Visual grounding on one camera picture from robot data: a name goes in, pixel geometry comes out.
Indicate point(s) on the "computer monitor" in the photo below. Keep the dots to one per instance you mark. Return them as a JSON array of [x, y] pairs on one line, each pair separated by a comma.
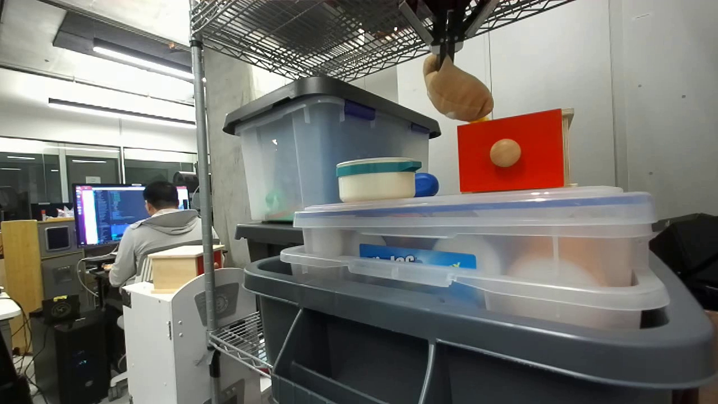
[[103, 214]]

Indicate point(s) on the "beige box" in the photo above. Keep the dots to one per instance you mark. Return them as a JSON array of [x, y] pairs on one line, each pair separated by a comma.
[[171, 270]]

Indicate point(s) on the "white cabinet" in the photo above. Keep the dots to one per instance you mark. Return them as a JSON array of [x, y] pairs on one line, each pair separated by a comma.
[[157, 343]]

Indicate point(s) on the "blue round toy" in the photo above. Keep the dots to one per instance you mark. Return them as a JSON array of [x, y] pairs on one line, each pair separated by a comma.
[[427, 185]]

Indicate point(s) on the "orange red box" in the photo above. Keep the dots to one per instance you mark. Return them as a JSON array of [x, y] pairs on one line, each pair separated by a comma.
[[538, 165]]

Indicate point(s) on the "large clear plastic container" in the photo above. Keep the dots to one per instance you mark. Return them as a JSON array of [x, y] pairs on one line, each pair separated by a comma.
[[567, 298]]

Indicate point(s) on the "wooden cabinet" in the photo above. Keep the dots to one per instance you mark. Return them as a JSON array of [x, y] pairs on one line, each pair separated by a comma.
[[22, 260]]

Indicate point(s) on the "clear compartment container blue latches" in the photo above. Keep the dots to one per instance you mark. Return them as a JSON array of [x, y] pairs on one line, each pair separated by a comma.
[[479, 214]]

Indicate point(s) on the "person in grey hoodie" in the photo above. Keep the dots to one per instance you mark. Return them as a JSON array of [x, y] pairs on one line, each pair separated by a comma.
[[157, 239]]

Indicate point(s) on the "metal shelf post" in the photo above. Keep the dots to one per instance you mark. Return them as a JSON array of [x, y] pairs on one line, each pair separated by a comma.
[[203, 186]]

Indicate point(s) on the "dark grey storage bin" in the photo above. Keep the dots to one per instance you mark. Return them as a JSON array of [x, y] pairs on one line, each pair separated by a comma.
[[261, 239]]

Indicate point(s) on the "black computer tower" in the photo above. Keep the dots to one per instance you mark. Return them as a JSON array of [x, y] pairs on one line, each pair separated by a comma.
[[78, 360]]

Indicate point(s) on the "white bowl teal band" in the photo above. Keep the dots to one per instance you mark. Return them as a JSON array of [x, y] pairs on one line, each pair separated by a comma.
[[372, 186]]

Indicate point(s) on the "grey plastic storage bin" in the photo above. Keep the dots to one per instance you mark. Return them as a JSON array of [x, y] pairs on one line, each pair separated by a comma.
[[522, 360]]

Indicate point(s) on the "long ceiling light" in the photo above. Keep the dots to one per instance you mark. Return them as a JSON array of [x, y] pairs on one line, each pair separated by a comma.
[[119, 110], [142, 59]]

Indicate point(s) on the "gripper finger with metal pad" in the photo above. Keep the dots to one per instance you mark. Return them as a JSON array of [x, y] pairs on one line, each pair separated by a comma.
[[439, 37], [456, 33]]

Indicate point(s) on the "brown bread toy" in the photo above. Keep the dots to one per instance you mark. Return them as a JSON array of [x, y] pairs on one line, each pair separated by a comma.
[[461, 93]]

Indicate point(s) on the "clear tote dark grey lid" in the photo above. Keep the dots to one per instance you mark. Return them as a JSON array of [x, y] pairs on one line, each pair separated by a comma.
[[315, 149]]

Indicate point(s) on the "light wooden box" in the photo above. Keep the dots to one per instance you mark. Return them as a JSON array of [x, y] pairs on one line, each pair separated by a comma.
[[567, 149]]

